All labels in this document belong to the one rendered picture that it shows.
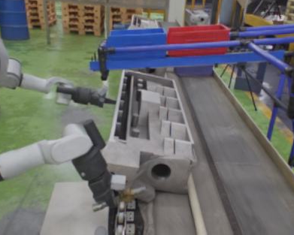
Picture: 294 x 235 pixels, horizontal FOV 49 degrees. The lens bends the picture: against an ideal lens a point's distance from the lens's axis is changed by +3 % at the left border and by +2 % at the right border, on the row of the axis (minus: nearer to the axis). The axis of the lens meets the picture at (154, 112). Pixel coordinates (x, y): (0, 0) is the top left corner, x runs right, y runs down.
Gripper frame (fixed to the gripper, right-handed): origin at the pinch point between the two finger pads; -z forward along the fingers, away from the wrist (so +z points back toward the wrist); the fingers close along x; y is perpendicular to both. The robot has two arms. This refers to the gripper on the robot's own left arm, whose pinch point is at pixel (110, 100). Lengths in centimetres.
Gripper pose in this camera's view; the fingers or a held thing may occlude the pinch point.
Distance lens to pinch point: 164.5
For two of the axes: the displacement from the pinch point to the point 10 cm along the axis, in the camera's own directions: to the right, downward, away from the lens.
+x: 0.4, 4.0, -9.1
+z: -9.7, -1.9, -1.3
